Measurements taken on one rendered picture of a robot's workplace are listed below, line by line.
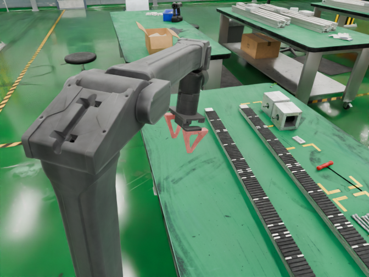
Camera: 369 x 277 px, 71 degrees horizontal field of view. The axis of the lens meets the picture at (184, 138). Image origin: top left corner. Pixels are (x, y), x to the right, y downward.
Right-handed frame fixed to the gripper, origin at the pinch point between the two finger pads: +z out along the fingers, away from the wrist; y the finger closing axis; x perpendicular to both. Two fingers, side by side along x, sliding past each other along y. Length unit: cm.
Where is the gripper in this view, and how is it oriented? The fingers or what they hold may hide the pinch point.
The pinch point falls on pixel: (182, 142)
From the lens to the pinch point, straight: 72.6
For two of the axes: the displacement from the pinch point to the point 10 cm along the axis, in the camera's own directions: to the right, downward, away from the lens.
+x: -8.8, 0.8, -4.7
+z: -1.4, 9.1, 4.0
